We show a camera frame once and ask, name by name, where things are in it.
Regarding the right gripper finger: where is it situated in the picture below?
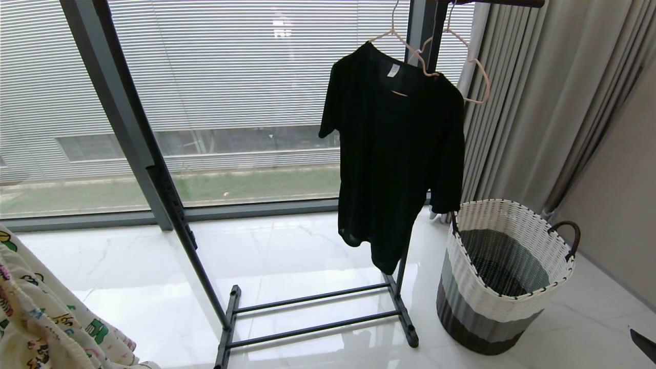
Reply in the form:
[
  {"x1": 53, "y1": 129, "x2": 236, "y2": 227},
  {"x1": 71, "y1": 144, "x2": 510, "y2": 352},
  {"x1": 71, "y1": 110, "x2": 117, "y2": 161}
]
[{"x1": 630, "y1": 328, "x2": 656, "y2": 363}]

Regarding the black short-sleeved shirt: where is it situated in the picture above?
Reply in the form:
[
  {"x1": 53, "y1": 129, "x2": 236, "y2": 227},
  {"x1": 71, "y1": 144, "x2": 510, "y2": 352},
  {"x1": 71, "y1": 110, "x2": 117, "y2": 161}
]
[{"x1": 319, "y1": 42, "x2": 466, "y2": 275}]

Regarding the pink clothes hanger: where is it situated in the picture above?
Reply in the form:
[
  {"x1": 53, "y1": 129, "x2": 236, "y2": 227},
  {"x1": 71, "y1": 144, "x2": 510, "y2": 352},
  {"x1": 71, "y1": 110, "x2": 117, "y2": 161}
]
[
  {"x1": 420, "y1": 0, "x2": 491, "y2": 105},
  {"x1": 368, "y1": 0, "x2": 441, "y2": 98}
]

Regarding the cream printed garment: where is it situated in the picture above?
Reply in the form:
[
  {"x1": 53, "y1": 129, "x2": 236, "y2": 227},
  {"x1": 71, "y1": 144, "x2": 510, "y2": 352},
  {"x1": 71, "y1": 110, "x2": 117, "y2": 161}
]
[{"x1": 0, "y1": 225, "x2": 160, "y2": 369}]

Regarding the white laundry basket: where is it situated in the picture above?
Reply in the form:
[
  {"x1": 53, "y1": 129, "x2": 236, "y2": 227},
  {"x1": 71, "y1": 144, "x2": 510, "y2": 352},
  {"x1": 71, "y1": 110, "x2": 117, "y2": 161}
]
[{"x1": 437, "y1": 199, "x2": 582, "y2": 356}]

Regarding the black clothes rack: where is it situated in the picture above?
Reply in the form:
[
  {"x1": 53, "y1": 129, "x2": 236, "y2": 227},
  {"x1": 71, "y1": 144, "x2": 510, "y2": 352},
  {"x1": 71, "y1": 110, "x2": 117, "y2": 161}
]
[{"x1": 146, "y1": 0, "x2": 545, "y2": 369}]

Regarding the beige curtain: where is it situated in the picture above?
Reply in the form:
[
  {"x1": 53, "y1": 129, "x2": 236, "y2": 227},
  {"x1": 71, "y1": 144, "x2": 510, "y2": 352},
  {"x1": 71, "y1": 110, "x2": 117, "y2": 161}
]
[{"x1": 456, "y1": 0, "x2": 656, "y2": 221}]

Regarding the window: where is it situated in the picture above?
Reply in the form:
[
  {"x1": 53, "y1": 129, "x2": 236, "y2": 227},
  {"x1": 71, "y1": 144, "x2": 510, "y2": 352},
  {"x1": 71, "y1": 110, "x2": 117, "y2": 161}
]
[{"x1": 0, "y1": 0, "x2": 477, "y2": 232}]

